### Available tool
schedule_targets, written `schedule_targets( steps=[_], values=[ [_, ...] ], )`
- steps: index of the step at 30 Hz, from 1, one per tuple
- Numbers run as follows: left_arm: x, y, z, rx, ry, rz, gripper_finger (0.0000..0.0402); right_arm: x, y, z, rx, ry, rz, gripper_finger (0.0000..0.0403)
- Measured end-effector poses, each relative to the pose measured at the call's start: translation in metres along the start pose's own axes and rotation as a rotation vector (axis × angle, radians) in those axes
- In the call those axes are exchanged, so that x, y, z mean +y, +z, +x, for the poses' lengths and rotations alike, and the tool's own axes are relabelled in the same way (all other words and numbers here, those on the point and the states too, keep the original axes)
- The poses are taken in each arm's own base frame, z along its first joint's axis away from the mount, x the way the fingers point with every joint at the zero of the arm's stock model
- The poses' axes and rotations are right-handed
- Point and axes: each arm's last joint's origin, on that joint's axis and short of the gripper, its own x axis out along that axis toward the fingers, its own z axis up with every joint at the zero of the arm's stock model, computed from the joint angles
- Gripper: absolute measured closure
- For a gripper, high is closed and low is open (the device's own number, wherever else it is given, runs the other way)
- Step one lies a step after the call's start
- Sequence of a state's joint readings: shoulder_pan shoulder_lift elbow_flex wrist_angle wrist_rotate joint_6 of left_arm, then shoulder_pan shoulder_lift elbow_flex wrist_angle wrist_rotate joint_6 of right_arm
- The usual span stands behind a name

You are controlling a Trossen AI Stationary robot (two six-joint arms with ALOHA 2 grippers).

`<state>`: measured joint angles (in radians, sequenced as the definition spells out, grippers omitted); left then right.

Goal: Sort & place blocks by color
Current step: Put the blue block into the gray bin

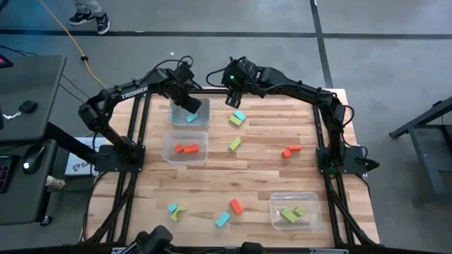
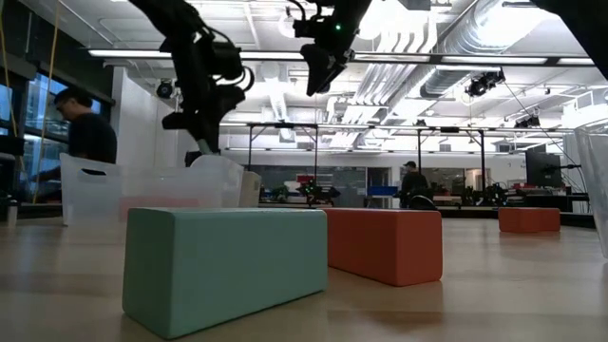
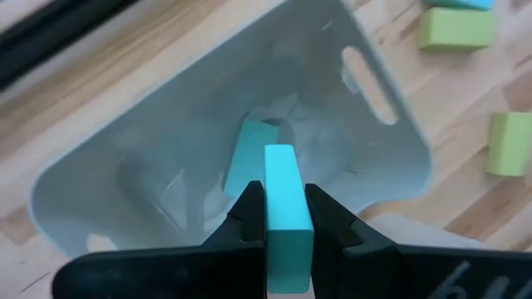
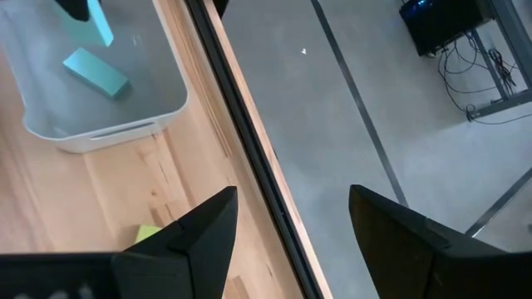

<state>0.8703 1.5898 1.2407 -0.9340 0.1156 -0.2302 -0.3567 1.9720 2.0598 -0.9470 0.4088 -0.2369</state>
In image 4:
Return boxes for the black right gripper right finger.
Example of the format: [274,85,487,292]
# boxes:
[348,185,507,299]

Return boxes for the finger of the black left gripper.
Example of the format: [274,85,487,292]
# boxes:
[52,0,91,22]

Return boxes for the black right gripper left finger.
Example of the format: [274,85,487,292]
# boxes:
[111,186,239,299]

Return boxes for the teal rectangular block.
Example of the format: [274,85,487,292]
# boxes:
[62,47,131,100]
[57,0,115,47]

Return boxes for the green rectangular block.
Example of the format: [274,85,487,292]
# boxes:
[134,223,163,245]

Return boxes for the white plastic bin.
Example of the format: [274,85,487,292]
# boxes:
[0,0,190,154]

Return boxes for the black computer box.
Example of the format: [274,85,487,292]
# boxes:
[397,0,496,57]

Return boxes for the black cable bundle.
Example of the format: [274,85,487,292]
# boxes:
[436,31,532,125]

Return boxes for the grey metal frame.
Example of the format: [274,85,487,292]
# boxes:
[467,0,532,121]

